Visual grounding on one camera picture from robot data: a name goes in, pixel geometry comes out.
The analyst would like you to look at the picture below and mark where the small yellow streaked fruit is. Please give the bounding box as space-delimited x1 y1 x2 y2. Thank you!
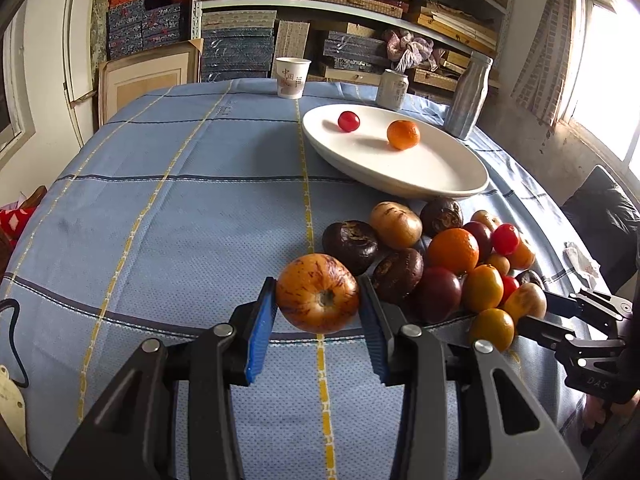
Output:
470 209 502 231

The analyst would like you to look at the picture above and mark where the stack of wooden boxes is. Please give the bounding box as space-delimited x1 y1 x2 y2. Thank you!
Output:
405 0 501 91

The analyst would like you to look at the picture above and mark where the white metal shelf rack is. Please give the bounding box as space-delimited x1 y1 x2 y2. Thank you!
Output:
187 0 516 86

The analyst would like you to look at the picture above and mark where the silver metal bottle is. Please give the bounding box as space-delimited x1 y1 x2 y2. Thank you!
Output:
443 51 493 141

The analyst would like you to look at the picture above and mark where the crumpled white tissue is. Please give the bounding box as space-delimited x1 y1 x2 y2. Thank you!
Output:
562 242 601 278

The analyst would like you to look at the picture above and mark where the upright woven box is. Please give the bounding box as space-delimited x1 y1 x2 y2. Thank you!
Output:
274 20 311 61

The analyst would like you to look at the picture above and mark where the white framed interior window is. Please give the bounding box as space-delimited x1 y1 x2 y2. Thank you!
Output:
0 0 36 161

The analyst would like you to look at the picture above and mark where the stack of blue-grey boxes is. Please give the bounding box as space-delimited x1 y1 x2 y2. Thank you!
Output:
200 10 276 83

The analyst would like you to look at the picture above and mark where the white paper cup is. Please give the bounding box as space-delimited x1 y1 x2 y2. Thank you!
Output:
275 57 312 100

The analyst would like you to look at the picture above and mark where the white oval plate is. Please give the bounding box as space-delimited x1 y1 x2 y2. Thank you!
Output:
301 104 490 199

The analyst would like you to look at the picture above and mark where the silver drink can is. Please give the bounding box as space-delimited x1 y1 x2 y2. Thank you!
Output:
376 69 410 111

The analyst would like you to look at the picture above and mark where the stack of blue patterned boxes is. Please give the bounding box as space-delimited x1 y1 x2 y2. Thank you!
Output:
107 0 191 61

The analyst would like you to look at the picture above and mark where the orange mandarin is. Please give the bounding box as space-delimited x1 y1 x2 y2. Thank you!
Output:
426 228 480 276
386 119 421 151

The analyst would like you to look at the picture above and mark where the patterned curtain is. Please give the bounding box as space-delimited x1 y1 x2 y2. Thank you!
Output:
510 0 583 126

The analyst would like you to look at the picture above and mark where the beige framed board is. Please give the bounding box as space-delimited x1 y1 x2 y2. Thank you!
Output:
97 39 203 128

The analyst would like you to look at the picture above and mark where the white wall conduit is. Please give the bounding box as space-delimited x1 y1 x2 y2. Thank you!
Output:
62 0 98 148

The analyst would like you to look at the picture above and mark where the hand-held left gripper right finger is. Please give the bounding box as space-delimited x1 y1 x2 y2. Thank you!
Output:
357 274 583 480

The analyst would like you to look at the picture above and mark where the yellow fruit with purple streaks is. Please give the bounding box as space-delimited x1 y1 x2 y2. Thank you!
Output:
369 201 423 251
502 282 548 328
276 254 361 334

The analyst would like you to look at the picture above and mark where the pink cloth bag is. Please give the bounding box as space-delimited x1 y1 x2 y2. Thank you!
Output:
384 29 441 73

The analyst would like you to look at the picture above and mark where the black cushion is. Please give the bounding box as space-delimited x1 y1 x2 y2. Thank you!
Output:
560 165 640 291

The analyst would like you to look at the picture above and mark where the dark brown round fruit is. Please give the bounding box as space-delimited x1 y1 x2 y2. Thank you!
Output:
371 247 425 306
321 220 382 276
419 196 464 237

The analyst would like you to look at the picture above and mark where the blue checked tablecloth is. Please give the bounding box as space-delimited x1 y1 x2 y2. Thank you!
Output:
0 78 621 480

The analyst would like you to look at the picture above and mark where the white tag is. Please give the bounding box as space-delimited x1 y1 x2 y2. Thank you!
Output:
0 365 28 453

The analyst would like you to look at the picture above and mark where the stack of dark boxes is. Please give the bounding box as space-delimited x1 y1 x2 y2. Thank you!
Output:
320 30 391 73

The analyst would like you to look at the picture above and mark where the black cable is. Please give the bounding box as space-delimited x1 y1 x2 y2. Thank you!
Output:
0 299 30 388

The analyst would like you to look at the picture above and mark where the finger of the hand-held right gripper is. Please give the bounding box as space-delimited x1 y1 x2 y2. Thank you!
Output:
544 288 632 328
516 316 577 354

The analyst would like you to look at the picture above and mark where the bright window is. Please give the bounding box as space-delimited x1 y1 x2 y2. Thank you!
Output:
560 0 640 161

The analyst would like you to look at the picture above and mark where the person's right hand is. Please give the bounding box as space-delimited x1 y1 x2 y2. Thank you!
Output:
584 395 638 433

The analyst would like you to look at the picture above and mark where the red patterned cloth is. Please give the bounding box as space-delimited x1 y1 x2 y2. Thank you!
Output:
0 187 48 256

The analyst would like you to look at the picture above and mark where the marbled green board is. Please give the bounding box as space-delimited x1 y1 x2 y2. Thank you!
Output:
90 0 111 61

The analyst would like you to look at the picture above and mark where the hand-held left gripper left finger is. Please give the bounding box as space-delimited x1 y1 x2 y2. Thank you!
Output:
52 276 279 480

